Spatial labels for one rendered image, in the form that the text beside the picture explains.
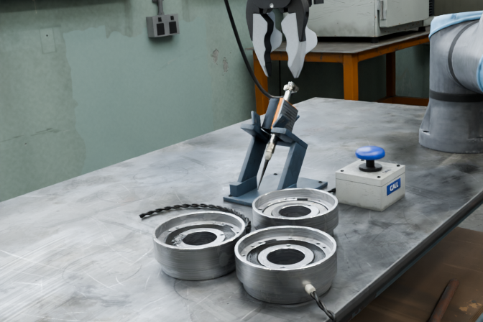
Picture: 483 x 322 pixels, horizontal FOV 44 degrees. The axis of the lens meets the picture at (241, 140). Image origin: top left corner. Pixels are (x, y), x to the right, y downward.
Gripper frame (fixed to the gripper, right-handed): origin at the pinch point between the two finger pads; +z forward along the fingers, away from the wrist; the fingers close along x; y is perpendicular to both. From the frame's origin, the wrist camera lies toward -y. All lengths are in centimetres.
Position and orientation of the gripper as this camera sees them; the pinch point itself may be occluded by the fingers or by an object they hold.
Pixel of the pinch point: (278, 68)
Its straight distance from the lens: 87.5
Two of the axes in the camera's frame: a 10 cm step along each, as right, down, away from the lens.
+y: 6.3, -2.4, 7.4
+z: 0.7, 9.6, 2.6
